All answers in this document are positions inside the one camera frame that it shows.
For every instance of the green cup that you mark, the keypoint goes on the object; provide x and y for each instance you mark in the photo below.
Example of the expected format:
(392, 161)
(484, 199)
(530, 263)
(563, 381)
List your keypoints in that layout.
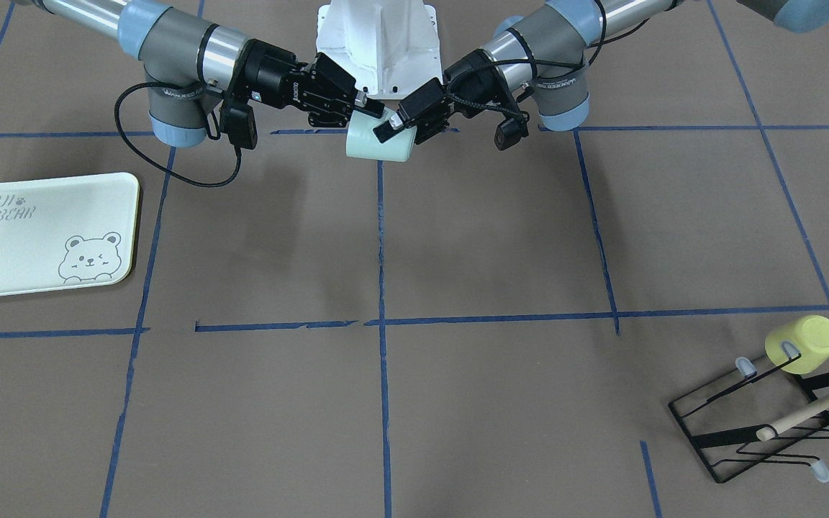
(362, 142)

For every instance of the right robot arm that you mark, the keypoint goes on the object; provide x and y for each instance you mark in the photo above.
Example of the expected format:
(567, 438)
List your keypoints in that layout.
(192, 66)

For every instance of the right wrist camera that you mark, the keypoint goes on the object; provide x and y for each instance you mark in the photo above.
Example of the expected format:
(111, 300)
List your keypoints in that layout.
(238, 123)

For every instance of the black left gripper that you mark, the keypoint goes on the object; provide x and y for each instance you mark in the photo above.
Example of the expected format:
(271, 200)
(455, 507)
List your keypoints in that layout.
(466, 80)

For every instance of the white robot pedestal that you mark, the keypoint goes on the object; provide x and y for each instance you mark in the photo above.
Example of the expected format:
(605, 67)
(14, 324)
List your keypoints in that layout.
(390, 47)

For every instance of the cream bear tray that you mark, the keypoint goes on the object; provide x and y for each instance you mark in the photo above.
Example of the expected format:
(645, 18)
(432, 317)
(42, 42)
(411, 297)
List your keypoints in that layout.
(67, 233)

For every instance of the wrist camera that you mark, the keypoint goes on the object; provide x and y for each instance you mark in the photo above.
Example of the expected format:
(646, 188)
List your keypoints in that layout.
(238, 123)
(510, 132)

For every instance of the yellow cup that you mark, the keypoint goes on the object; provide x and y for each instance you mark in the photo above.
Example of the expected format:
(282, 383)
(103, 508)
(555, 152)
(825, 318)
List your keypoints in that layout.
(809, 335)

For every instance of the black wire cup rack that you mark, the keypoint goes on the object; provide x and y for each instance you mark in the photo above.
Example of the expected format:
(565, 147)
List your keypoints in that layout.
(755, 414)

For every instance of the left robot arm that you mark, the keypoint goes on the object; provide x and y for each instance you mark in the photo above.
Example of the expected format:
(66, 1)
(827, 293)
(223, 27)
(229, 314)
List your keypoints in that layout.
(543, 56)

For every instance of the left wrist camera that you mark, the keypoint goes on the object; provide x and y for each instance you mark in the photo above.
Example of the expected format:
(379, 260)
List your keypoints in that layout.
(510, 132)

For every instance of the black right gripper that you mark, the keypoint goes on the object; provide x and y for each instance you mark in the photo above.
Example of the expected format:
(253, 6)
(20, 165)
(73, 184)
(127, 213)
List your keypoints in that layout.
(279, 76)

